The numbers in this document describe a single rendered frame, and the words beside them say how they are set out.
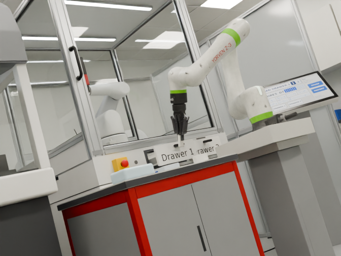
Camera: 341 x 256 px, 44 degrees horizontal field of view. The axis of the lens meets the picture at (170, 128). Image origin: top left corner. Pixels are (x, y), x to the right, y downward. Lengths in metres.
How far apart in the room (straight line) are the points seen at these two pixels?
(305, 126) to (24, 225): 1.40
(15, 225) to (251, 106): 1.27
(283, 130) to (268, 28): 1.97
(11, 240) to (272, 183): 1.24
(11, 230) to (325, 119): 2.66
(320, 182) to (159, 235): 1.65
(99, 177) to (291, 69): 2.19
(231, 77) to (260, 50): 1.57
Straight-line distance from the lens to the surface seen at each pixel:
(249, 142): 2.09
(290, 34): 3.82
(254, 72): 4.03
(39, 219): 1.81
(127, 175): 1.56
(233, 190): 1.87
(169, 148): 2.32
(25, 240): 1.78
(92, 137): 2.20
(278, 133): 2.06
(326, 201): 3.02
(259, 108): 2.25
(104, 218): 1.70
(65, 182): 2.47
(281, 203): 2.21
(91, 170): 2.20
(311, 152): 3.00
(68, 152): 2.38
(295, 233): 2.21
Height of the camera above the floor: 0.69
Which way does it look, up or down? 8 degrees up
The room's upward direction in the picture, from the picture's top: 16 degrees counter-clockwise
